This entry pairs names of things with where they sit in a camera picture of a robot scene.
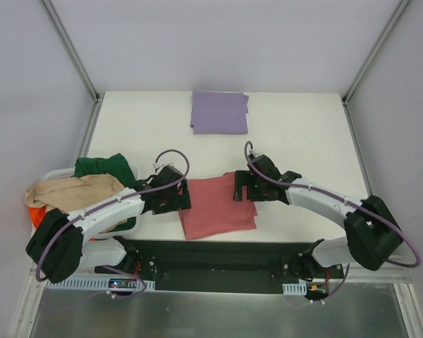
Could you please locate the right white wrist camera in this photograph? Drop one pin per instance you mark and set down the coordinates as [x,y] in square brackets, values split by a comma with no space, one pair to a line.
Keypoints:
[254,153]

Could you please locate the aluminium frame post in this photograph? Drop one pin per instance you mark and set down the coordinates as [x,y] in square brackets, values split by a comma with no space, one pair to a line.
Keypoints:
[393,20]
[69,48]

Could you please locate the pink t shirt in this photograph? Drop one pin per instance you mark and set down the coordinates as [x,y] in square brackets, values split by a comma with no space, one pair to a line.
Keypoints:
[213,209]

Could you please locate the white cable duct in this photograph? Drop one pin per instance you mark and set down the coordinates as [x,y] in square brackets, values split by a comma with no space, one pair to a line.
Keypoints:
[113,284]
[295,289]

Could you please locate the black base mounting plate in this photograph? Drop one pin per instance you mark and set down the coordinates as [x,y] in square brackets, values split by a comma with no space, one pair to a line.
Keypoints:
[228,267]

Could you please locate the left aluminium frame post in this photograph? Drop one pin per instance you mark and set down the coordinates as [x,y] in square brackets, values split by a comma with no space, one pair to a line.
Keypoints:
[69,48]

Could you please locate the right white cable duct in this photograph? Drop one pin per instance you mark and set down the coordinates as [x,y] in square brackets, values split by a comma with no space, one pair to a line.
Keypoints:
[295,289]

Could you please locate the right aluminium frame post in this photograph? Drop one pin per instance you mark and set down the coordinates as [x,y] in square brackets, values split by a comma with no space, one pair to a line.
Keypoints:
[393,20]

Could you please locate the left white cable duct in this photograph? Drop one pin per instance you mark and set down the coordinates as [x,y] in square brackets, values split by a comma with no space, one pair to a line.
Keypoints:
[113,284]

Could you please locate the white laundry basket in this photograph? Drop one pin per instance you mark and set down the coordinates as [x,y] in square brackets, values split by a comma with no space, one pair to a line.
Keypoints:
[119,230]

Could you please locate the orange t shirt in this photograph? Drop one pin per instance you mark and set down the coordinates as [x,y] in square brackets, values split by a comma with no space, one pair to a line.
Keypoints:
[37,215]

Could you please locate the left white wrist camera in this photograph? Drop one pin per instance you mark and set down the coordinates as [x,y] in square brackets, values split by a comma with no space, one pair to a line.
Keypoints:
[159,166]

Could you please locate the green t shirt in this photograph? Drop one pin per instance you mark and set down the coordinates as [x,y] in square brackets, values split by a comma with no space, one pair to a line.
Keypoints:
[102,178]

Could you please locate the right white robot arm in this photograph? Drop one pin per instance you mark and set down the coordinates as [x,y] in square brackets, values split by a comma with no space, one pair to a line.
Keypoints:
[371,232]

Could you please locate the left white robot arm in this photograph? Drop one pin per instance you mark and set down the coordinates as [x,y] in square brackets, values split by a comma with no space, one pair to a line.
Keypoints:
[66,242]

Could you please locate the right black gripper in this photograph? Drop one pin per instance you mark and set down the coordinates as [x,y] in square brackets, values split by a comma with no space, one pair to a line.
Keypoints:
[247,186]

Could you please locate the folded purple t shirt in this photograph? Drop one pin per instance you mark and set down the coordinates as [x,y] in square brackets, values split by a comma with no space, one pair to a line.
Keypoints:
[219,113]

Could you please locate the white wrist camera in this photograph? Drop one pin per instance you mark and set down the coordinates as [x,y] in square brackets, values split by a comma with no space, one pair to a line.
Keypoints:
[159,166]
[254,153]

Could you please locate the beige t shirt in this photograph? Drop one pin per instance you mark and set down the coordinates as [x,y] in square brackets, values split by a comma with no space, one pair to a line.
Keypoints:
[53,194]

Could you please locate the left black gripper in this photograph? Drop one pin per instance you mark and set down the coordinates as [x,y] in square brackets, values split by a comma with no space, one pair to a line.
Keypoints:
[178,196]

